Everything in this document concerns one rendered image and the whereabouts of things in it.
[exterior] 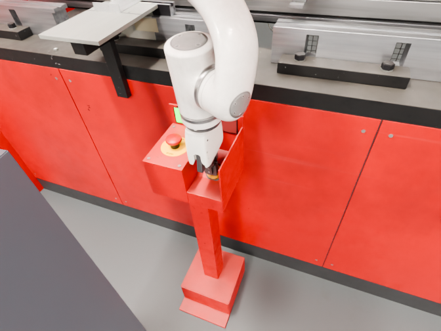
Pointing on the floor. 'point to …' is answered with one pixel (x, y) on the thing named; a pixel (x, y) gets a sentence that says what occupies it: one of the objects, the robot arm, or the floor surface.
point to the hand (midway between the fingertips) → (210, 167)
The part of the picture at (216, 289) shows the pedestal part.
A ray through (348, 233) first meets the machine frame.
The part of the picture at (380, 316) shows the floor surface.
